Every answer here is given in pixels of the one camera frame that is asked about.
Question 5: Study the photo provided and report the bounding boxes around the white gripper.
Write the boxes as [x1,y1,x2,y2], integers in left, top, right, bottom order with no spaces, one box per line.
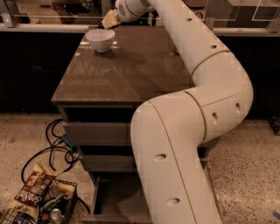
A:
[101,0,152,29]

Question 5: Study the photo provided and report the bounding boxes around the grey drawer cabinet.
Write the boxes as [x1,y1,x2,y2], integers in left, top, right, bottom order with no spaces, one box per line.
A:
[51,25,222,224]

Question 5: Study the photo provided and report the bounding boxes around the middle grey drawer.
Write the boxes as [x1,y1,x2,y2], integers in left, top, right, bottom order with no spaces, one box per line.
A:
[80,155,136,172]

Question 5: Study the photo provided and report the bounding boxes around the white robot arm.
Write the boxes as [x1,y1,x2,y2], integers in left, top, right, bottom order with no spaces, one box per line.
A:
[102,0,253,224]

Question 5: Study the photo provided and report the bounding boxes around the top grey drawer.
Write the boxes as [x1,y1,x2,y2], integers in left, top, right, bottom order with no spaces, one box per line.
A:
[63,122,131,146]

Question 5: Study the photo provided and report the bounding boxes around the black wire basket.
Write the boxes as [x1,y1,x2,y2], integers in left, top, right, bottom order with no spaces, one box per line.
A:
[0,180,77,224]

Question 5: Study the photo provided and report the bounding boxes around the brown snack chip bag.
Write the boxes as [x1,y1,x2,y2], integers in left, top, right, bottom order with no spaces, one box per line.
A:
[8,163,61,219]

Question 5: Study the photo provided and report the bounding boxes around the black floor cables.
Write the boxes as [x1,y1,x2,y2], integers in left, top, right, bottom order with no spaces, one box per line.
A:
[20,118,91,214]

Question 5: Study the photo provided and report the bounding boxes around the bottom open grey drawer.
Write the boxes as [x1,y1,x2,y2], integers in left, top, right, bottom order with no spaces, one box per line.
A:
[81,172,153,224]

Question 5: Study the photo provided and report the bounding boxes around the silver can in basket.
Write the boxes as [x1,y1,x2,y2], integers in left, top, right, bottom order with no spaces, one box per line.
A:
[50,208,64,224]

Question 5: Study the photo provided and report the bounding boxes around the metal railing frame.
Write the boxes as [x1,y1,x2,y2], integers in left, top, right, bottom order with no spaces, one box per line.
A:
[1,0,280,35]

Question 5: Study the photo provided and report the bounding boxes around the white ceramic bowl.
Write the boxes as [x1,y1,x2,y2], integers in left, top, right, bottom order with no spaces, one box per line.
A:
[85,29,116,53]

